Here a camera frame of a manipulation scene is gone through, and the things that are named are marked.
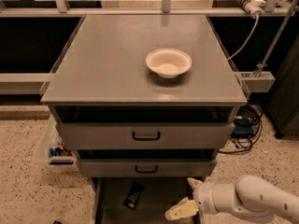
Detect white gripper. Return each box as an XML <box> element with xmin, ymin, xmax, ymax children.
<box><xmin>165</xmin><ymin>177</ymin><xmax>218</xmax><ymax>221</ymax></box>

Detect black rxbar chocolate bar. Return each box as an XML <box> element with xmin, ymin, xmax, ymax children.
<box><xmin>123</xmin><ymin>182</ymin><xmax>144</xmax><ymax>210</ymax></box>

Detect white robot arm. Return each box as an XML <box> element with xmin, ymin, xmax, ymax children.
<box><xmin>165</xmin><ymin>175</ymin><xmax>299</xmax><ymax>224</ymax></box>

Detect bottom grey open drawer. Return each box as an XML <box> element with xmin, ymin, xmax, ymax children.
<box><xmin>91</xmin><ymin>177</ymin><xmax>204</xmax><ymax>224</ymax></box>

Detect middle grey drawer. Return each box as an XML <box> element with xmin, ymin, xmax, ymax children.
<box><xmin>77</xmin><ymin>149</ymin><xmax>217</xmax><ymax>177</ymax></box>

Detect grey drawer cabinet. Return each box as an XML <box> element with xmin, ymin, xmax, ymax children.
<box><xmin>40</xmin><ymin>14</ymin><xmax>249</xmax><ymax>224</ymax></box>

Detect top grey drawer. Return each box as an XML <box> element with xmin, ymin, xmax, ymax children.
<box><xmin>53</xmin><ymin>105</ymin><xmax>235</xmax><ymax>151</ymax></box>

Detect blue box on floor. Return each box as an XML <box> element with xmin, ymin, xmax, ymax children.
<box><xmin>231</xmin><ymin>118</ymin><xmax>254</xmax><ymax>138</ymax></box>

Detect dark grey side cabinet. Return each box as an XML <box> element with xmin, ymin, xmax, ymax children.
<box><xmin>268</xmin><ymin>38</ymin><xmax>299</xmax><ymax>139</ymax></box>

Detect white paper bowl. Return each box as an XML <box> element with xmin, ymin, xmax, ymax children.
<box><xmin>146</xmin><ymin>49</ymin><xmax>192</xmax><ymax>78</ymax></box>

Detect clear plastic storage bin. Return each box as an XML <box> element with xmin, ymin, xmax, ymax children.
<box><xmin>34</xmin><ymin>116</ymin><xmax>78</xmax><ymax>173</ymax></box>

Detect white power strip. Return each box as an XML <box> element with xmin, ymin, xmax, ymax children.
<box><xmin>236</xmin><ymin>0</ymin><xmax>265</xmax><ymax>17</ymax></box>

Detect metal diagonal rod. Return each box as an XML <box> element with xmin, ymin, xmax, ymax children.
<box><xmin>251</xmin><ymin>0</ymin><xmax>299</xmax><ymax>77</ymax></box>

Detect black floor cables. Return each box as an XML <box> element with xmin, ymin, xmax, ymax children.
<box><xmin>218</xmin><ymin>105</ymin><xmax>264</xmax><ymax>156</ymax></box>

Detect grey rail bracket block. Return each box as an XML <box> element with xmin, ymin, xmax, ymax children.
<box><xmin>235</xmin><ymin>71</ymin><xmax>276</xmax><ymax>93</ymax></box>

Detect white power cable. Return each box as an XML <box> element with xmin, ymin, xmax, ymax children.
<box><xmin>227</xmin><ymin>12</ymin><xmax>261</xmax><ymax>62</ymax></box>

